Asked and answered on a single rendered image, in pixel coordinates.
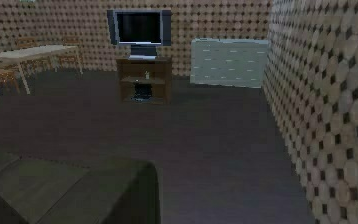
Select black box on shelf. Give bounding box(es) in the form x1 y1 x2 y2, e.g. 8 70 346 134
131 83 154 103

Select dark brown television stand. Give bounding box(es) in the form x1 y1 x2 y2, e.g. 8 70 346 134
115 56 173 106

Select pale green chest of drawers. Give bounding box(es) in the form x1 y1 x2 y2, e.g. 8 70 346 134
189 37 271 89

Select black flat television set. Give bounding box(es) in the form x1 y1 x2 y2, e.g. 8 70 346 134
106 8 173 61

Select brown wooden chair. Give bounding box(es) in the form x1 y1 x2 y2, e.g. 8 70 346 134
56 35 85 72
14 36 55 75
0 39 21 101

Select dark olive green sofa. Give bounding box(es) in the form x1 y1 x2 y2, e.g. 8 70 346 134
0 150 163 224

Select pale wooden dining table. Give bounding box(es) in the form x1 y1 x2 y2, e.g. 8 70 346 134
0 44 84 96

